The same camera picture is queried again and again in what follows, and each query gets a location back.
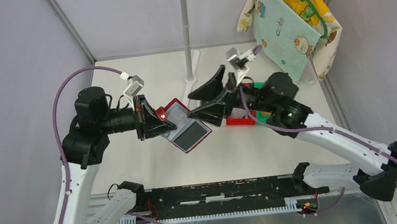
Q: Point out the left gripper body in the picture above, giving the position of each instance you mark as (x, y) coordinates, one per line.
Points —
(139, 117)

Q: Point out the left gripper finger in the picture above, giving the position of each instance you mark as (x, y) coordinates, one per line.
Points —
(157, 129)
(150, 115)

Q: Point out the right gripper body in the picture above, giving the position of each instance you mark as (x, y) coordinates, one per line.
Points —
(234, 97)

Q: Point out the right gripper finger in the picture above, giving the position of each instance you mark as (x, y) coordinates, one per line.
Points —
(211, 112)
(210, 89)

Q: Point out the red leather card holder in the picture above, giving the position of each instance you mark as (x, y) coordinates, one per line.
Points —
(189, 132)

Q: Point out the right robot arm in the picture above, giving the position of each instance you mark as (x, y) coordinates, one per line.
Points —
(370, 166)

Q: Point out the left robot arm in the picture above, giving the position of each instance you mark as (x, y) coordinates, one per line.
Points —
(82, 152)

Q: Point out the white VIP cards stack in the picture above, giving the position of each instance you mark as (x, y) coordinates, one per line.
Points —
(238, 113)

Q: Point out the metal pole stand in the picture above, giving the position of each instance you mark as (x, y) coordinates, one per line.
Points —
(191, 57)

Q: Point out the red plastic bin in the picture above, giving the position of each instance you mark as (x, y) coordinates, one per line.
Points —
(240, 122)

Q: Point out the green plastic bin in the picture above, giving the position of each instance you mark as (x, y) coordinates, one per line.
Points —
(261, 115)

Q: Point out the mint cartoon cloth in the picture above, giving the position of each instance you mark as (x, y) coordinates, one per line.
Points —
(286, 38)

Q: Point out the white cartoon cloth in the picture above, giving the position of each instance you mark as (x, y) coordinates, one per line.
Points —
(317, 14)

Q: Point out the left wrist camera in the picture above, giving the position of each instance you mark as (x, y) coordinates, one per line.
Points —
(134, 85)

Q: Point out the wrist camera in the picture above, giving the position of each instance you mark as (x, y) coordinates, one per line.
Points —
(239, 61)
(134, 85)

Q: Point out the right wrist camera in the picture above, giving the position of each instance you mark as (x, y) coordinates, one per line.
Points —
(239, 61)

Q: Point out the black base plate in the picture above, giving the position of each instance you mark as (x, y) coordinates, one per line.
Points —
(222, 197)

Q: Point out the white cable comb rail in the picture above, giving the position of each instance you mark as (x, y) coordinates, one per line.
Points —
(288, 206)

